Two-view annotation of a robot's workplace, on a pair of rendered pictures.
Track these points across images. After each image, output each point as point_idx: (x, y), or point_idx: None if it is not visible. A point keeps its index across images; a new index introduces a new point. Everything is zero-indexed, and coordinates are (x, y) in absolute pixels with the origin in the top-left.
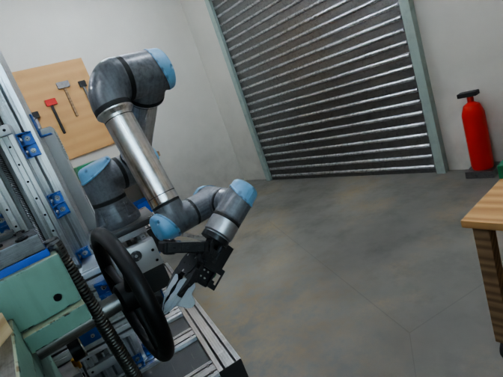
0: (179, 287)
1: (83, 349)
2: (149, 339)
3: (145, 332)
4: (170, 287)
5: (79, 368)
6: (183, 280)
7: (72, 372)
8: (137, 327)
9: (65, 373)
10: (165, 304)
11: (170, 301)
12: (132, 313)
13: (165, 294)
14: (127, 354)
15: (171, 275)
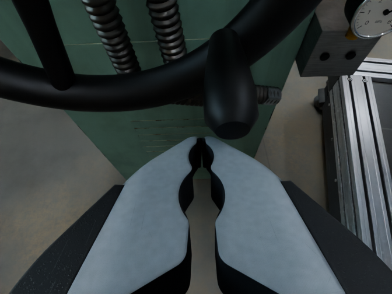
0: (131, 215)
1: (353, 13)
2: (129, 76)
3: (161, 70)
4: (248, 191)
5: (345, 35)
6: (126, 272)
7: (336, 21)
8: (192, 50)
9: (343, 14)
10: (190, 139)
11: (160, 154)
12: (232, 24)
13: (252, 158)
14: (87, 8)
15: (375, 259)
